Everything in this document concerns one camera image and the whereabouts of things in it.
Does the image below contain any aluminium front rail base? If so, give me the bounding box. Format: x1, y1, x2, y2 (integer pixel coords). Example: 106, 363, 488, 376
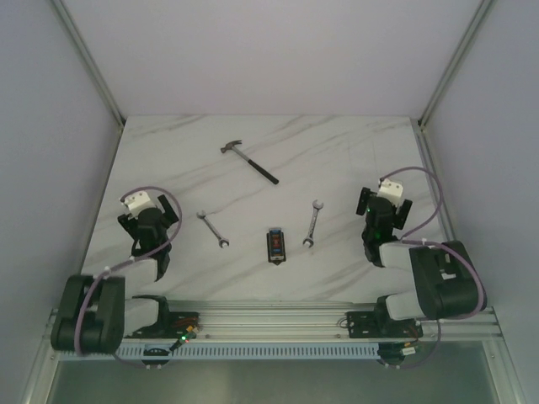
45, 299, 504, 343

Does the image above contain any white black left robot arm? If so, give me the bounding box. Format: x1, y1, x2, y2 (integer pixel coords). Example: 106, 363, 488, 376
50, 185, 183, 357

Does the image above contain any small chrome combination wrench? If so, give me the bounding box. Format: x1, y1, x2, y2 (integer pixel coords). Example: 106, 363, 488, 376
302, 199, 324, 248

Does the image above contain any black fuse box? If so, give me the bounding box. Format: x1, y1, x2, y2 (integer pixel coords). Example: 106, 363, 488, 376
266, 227, 286, 265

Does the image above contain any claw hammer black handle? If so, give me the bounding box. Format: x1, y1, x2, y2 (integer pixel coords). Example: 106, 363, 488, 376
220, 140, 280, 185

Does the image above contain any white slotted cable duct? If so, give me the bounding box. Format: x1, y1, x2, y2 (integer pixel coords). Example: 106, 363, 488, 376
58, 340, 382, 361

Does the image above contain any large chrome open-end wrench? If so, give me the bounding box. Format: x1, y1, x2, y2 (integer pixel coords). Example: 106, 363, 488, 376
196, 210, 230, 248

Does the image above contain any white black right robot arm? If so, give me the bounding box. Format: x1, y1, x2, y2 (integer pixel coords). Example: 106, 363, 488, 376
354, 178, 488, 338

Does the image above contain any aluminium frame rail right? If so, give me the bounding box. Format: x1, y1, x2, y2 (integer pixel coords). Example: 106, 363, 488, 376
416, 0, 498, 127

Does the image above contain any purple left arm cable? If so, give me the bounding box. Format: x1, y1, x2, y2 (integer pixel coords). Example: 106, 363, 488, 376
74, 184, 184, 372

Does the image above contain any aluminium frame post left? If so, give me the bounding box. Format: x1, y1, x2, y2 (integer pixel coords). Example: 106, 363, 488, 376
49, 0, 126, 129

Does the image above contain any clear plastic fuse box cover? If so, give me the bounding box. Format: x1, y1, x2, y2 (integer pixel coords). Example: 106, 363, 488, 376
269, 228, 284, 259

